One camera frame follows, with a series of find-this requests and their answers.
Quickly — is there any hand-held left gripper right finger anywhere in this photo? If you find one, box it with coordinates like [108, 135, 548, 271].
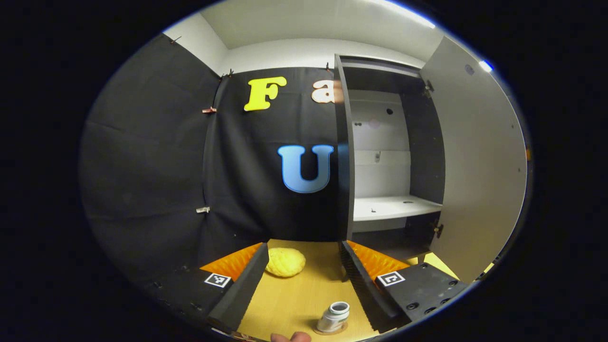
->
[339, 240, 471, 334]

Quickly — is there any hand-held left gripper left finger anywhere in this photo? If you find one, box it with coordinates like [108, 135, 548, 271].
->
[152, 242, 269, 334]

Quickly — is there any white plastic bottle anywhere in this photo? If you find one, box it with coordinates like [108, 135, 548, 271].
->
[316, 301, 351, 333]

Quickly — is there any round brown coaster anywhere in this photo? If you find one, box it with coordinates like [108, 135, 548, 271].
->
[312, 322, 349, 336]

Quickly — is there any beige cabinet door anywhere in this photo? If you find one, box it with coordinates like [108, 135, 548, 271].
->
[419, 36, 528, 285]

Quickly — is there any dark grey cabinet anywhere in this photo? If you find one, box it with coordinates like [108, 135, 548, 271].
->
[334, 54, 447, 281]

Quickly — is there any white cabinet shelf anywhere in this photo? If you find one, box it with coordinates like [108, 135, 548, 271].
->
[353, 195, 443, 222]

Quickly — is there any yellow bumpy toy fruit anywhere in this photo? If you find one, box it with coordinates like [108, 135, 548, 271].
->
[265, 247, 307, 278]

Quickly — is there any black backdrop cloth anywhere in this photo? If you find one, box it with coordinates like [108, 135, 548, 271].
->
[78, 32, 352, 285]

